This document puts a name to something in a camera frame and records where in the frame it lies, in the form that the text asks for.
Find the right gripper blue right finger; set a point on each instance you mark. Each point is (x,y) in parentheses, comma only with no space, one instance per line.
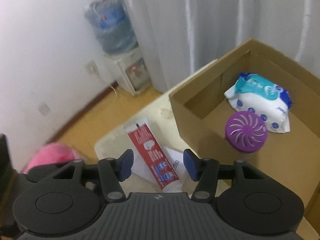
(192,164)

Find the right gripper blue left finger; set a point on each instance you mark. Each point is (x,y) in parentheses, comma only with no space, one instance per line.
(124,165)

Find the small white carton box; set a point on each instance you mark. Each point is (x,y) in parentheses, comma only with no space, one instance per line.
(161,167)

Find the red toothpaste tube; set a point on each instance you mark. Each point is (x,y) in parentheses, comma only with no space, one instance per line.
(142,137)

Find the purple round air freshener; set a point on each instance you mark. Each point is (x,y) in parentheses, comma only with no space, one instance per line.
(246,131)

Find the blue white wet wipes pack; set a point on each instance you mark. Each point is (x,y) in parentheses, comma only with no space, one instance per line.
(254,93)

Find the pink cloth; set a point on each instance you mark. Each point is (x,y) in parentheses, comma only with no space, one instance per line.
(51,153)

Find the brown cardboard box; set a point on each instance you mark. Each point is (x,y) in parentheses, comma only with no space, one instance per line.
(201,111)

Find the white water dispenser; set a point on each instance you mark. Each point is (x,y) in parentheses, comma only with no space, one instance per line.
(129,71)

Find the white curtain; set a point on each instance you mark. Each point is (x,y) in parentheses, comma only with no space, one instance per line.
(178,37)

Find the blue water jug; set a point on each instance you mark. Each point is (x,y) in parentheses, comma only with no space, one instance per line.
(111,26)

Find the white wall socket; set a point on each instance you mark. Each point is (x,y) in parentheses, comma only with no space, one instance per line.
(92,69)

